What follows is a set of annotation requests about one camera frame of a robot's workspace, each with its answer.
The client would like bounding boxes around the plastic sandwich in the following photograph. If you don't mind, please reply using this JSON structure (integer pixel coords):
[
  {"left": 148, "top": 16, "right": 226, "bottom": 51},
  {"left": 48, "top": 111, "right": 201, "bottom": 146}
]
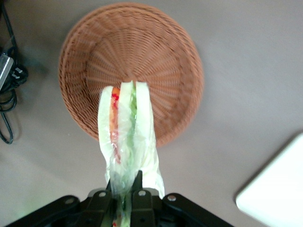
[{"left": 98, "top": 80, "right": 165, "bottom": 227}]

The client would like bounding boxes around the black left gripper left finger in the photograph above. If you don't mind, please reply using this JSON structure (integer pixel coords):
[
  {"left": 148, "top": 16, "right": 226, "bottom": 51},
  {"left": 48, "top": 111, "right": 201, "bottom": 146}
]
[{"left": 80, "top": 179, "right": 117, "bottom": 227}]

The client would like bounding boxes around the silver metal block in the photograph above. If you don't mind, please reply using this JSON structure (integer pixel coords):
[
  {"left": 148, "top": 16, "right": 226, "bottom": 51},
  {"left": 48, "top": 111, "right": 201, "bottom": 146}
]
[{"left": 0, "top": 53, "right": 14, "bottom": 92}]

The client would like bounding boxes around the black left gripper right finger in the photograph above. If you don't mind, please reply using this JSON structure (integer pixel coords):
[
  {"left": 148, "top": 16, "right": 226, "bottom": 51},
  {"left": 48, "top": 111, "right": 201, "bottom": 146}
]
[{"left": 129, "top": 170, "right": 155, "bottom": 227}]

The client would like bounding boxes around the brown wicker basket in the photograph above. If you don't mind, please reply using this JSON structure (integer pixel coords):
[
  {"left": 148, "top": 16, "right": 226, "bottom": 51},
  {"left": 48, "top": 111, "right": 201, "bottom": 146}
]
[{"left": 58, "top": 2, "right": 205, "bottom": 148}]

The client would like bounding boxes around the cream plastic tray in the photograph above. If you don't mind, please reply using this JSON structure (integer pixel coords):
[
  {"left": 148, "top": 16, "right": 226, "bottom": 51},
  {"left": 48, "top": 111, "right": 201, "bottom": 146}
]
[{"left": 235, "top": 132, "right": 303, "bottom": 227}]

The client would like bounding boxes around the black cable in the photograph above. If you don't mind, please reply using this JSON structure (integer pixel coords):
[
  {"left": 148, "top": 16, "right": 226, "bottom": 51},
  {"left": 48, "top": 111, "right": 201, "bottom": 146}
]
[{"left": 0, "top": 0, "right": 22, "bottom": 145}]

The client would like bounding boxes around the black power plug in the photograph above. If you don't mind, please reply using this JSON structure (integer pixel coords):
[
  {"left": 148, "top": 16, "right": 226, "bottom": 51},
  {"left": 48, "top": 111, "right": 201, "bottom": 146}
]
[{"left": 10, "top": 65, "right": 29, "bottom": 88}]

